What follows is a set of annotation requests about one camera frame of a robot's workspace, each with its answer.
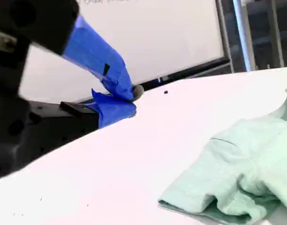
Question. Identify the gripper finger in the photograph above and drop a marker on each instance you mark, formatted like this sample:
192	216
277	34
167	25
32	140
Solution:
115	110
96	54

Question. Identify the pale green T-shirt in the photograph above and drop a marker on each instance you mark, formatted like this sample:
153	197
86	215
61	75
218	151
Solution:
246	164

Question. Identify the white whiteboard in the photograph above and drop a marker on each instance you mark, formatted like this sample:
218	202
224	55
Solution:
157	35

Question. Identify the silver metal pole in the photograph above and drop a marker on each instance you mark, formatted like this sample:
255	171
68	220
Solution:
244	35

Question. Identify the black whiteboard tray rail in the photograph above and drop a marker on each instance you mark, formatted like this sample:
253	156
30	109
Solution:
192	70

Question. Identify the grey metal frame post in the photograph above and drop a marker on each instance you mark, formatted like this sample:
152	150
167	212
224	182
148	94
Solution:
224	32

